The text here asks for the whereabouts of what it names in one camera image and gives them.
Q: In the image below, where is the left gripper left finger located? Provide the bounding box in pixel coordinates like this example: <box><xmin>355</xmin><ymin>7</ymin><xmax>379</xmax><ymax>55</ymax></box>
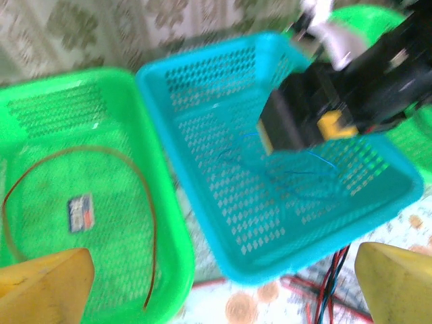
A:
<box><xmin>0</xmin><ymin>248</ymin><xmax>95</xmax><ymax>324</ymax></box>

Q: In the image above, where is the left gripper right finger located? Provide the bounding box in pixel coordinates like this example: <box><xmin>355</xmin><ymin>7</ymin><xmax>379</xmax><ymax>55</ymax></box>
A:
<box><xmin>356</xmin><ymin>241</ymin><xmax>432</xmax><ymax>324</ymax></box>

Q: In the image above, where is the thin blue cable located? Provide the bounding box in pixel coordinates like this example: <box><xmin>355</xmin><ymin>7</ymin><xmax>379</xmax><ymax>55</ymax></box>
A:
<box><xmin>217</xmin><ymin>132</ymin><xmax>339</xmax><ymax>203</ymax></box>

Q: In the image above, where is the thin red cable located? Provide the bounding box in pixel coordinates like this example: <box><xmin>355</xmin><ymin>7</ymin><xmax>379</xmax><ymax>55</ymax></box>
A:
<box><xmin>281</xmin><ymin>244</ymin><xmax>372</xmax><ymax>324</ymax></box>
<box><xmin>1</xmin><ymin>145</ymin><xmax>159</xmax><ymax>311</ymax></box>
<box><xmin>192</xmin><ymin>277</ymin><xmax>227</xmax><ymax>291</ymax></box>

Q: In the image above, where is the green plastic basket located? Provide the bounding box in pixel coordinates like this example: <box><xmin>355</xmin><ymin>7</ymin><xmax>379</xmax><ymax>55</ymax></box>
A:
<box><xmin>329</xmin><ymin>5</ymin><xmax>432</xmax><ymax>163</ymax></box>
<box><xmin>0</xmin><ymin>67</ymin><xmax>196</xmax><ymax>324</ymax></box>

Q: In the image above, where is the small printed label sticker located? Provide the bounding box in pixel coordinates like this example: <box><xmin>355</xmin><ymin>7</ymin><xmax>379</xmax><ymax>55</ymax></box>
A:
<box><xmin>66</xmin><ymin>192</ymin><xmax>96</xmax><ymax>234</ymax></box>

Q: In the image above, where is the blue plastic basket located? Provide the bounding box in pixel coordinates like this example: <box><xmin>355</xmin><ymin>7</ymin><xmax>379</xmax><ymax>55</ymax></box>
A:
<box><xmin>134</xmin><ymin>30</ymin><xmax>425</xmax><ymax>288</ymax></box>

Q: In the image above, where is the floral tablecloth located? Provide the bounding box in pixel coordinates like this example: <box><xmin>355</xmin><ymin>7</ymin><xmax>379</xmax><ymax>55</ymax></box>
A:
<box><xmin>170</xmin><ymin>188</ymin><xmax>432</xmax><ymax>324</ymax></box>

